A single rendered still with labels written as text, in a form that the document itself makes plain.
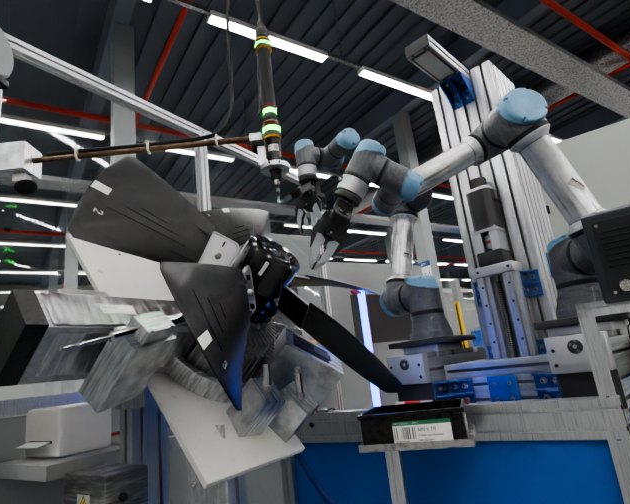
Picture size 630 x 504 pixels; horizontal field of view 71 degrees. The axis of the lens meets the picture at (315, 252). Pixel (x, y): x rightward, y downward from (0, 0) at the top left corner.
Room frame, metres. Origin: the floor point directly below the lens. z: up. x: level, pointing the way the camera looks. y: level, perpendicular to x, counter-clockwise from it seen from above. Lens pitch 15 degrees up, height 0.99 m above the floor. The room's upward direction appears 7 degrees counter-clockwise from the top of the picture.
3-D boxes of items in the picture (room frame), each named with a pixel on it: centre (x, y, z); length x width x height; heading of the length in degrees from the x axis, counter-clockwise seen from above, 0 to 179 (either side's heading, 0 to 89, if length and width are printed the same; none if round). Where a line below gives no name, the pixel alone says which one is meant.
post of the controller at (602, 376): (0.98, -0.57, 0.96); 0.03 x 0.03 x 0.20; 57
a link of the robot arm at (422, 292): (1.60, -0.37, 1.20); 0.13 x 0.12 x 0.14; 29
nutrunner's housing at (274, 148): (0.97, 0.07, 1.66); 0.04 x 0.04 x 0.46
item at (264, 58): (0.97, 0.07, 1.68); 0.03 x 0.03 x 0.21
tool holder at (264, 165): (0.97, 0.08, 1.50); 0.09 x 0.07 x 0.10; 92
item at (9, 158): (0.95, 0.70, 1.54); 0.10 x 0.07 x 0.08; 92
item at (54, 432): (1.12, 0.66, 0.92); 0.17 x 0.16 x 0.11; 57
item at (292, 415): (0.94, 0.09, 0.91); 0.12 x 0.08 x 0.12; 57
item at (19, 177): (0.95, 0.66, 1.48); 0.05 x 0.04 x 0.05; 92
